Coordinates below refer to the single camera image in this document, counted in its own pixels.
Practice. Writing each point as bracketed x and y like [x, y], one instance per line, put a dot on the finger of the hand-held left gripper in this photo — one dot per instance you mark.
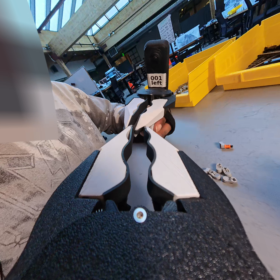
[154, 111]
[130, 109]

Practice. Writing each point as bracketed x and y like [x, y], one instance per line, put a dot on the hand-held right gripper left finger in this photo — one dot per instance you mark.
[107, 170]

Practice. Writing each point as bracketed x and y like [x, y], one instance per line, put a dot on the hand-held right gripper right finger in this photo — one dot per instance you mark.
[172, 172]

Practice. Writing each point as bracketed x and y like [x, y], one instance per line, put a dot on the pile of grey connectors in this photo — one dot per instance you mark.
[229, 179]

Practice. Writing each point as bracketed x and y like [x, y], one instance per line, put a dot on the grey desk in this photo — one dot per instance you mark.
[240, 122]

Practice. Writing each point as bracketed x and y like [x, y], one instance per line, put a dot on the person's left hand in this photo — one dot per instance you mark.
[160, 129]

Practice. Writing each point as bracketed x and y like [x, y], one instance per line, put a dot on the black office chair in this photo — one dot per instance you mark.
[116, 89]

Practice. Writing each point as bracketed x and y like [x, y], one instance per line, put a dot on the pile of brown brick parts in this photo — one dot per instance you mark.
[181, 88]

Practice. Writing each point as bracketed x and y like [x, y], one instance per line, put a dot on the yellow plastic bin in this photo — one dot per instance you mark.
[181, 100]
[229, 61]
[201, 81]

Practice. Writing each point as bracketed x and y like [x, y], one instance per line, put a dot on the white board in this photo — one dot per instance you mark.
[82, 79]

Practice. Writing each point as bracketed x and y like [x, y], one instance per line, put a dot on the assembled grey orange connector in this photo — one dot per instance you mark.
[225, 145]

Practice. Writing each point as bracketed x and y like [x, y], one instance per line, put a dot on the person's grey printed sweatshirt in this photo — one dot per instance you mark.
[32, 175]

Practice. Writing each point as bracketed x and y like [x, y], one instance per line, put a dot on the pile of dark brick parts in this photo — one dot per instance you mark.
[264, 58]

